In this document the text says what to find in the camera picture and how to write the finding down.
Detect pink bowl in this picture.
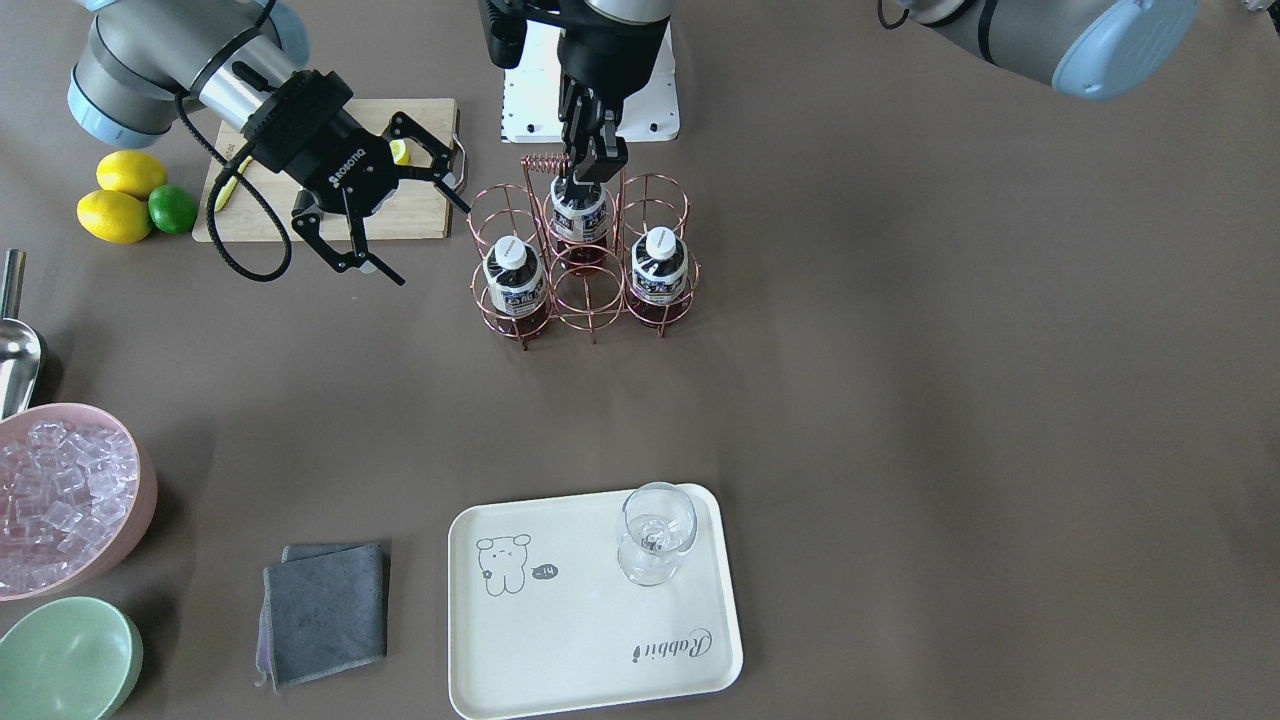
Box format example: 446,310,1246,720
3,404,157,602

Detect clear ice cubes pile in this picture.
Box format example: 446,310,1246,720
1,419,140,596

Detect copper wire bottle basket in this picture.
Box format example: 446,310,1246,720
467,154,701,348

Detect green lime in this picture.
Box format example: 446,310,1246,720
147,184,198,234

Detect steel ice scoop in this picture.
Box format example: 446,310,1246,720
1,249,46,419

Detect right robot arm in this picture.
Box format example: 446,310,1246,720
67,1,467,284

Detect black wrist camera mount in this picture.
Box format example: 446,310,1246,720
477,0,561,70

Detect grey folded cloth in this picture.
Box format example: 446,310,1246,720
255,543,389,693

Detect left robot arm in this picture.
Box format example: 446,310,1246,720
522,1,1198,184

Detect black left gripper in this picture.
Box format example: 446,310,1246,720
557,20,669,184

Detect tea bottle white cap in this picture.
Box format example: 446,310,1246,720
549,177,611,274
483,234,549,340
628,225,690,327

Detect cream rabbit tray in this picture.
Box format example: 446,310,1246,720
448,483,744,719

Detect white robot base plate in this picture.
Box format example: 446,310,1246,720
500,23,681,143

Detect clear wine glass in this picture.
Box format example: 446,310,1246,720
616,482,699,587

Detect green ceramic bowl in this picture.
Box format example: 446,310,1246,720
1,596,145,719

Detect yellow plastic knife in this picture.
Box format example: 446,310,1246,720
212,156,253,214

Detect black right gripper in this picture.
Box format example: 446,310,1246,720
243,70,471,286

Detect half lemon slice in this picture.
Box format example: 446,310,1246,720
388,138,411,167

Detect bamboo cutting board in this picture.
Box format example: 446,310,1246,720
215,97,458,243

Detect yellow lemon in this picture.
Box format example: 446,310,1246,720
76,190,154,243
95,149,168,201

